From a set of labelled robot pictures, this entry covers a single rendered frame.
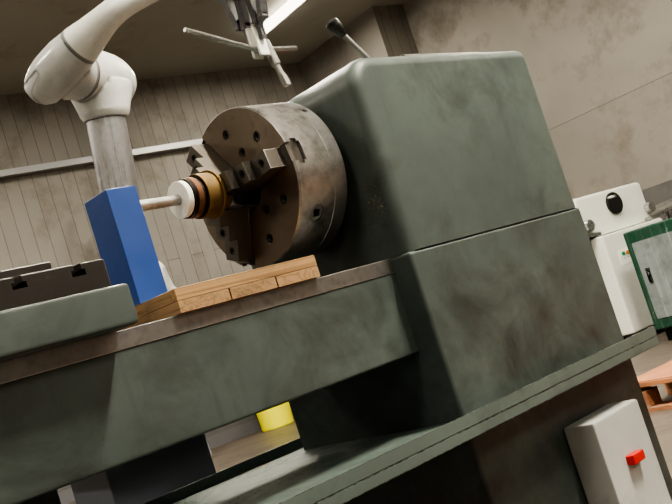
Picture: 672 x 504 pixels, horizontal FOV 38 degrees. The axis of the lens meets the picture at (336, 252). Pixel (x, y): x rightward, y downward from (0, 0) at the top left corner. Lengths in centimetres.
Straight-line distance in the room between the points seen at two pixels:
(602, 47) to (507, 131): 703
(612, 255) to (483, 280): 535
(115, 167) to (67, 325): 118
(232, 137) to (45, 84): 68
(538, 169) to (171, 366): 104
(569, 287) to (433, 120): 49
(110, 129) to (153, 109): 802
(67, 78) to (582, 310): 131
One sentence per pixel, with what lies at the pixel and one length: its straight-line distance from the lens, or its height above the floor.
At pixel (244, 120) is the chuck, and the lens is 185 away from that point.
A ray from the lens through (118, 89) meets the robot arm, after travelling 253.
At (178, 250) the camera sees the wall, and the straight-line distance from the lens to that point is 1013.
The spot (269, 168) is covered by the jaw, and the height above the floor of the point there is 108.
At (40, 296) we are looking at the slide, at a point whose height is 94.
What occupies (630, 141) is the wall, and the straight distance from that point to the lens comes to 907.
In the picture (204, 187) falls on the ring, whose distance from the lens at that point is 178.
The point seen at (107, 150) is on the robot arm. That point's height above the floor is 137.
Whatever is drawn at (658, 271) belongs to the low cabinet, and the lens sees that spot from 674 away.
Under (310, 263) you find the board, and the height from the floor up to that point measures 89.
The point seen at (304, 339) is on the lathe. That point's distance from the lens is 165.
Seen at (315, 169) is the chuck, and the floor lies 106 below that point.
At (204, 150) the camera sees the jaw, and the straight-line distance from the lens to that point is 192.
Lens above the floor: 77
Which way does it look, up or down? 4 degrees up
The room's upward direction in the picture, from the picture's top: 18 degrees counter-clockwise
